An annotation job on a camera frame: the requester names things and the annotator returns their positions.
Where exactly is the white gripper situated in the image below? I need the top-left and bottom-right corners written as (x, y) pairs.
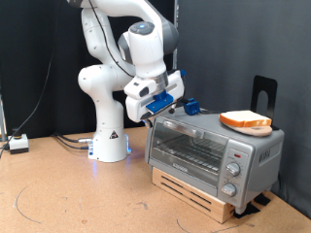
top-left (123, 69), bottom-right (187, 129)

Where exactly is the white bread slice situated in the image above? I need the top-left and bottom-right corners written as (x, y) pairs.
top-left (219, 110), bottom-right (272, 128)

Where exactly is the large silver oven knob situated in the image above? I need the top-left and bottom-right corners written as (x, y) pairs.
top-left (225, 161), bottom-right (242, 178)

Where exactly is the small silver oven knob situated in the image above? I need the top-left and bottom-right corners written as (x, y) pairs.
top-left (221, 183), bottom-right (237, 198)

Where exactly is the silver toaster oven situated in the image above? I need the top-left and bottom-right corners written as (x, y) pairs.
top-left (144, 104), bottom-right (286, 216)

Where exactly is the light wooden block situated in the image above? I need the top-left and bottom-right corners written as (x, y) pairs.
top-left (152, 166), bottom-right (235, 225)

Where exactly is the round wooden cutting board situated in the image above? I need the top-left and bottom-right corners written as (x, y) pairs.
top-left (223, 123), bottom-right (274, 138)

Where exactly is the black metal bookend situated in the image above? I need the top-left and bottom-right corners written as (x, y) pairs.
top-left (250, 75), bottom-right (279, 131)

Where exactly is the vertical metal pole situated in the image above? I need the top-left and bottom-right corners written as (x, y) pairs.
top-left (171, 0), bottom-right (181, 72)

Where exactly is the grey backdrop curtain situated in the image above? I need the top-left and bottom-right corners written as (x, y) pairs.
top-left (176, 0), bottom-right (311, 221)

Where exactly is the black foam pad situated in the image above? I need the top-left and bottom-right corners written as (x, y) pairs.
top-left (254, 192), bottom-right (272, 207)
top-left (232, 202), bottom-right (261, 219)

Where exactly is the white emergency stop box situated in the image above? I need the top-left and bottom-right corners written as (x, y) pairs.
top-left (8, 128), bottom-right (29, 155)

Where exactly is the black backdrop curtain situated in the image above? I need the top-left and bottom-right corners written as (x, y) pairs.
top-left (0, 0), bottom-right (178, 141)

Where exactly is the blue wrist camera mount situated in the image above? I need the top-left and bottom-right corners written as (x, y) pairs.
top-left (145, 68), bottom-right (187, 114)

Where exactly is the metal wire oven rack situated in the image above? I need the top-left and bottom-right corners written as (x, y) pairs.
top-left (154, 134), bottom-right (225, 173)

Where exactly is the black cable with silver connector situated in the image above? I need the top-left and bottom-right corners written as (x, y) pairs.
top-left (52, 131), bottom-right (95, 145)

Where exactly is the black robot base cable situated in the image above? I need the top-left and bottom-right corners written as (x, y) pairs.
top-left (55, 135), bottom-right (91, 150)

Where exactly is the black hanging cable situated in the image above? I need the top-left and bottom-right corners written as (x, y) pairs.
top-left (0, 0), bottom-right (66, 159)

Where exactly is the metal frame leg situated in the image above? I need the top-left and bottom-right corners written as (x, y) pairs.
top-left (0, 93), bottom-right (7, 144)

